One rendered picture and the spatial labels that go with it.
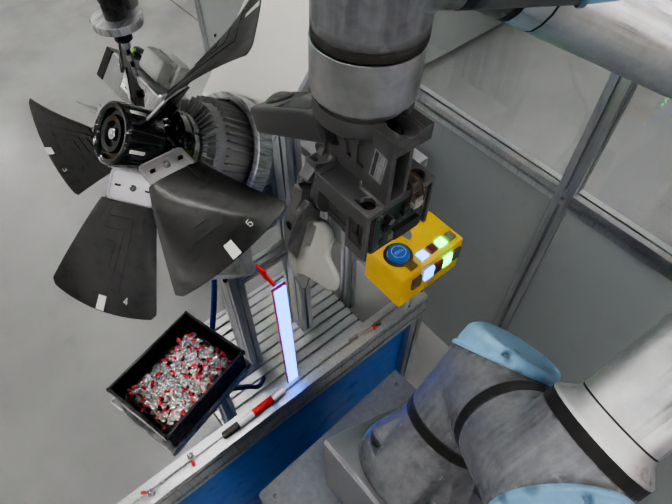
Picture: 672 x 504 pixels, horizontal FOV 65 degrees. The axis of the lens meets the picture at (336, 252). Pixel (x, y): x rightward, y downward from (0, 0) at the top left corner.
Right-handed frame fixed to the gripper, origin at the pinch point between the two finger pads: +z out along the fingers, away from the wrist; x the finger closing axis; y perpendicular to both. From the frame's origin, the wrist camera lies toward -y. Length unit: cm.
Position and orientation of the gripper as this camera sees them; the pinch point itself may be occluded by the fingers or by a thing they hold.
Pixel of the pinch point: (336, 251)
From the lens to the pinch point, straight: 53.2
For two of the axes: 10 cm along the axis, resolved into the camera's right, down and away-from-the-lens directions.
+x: 7.7, -4.9, 4.1
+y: 6.4, 6.2, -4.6
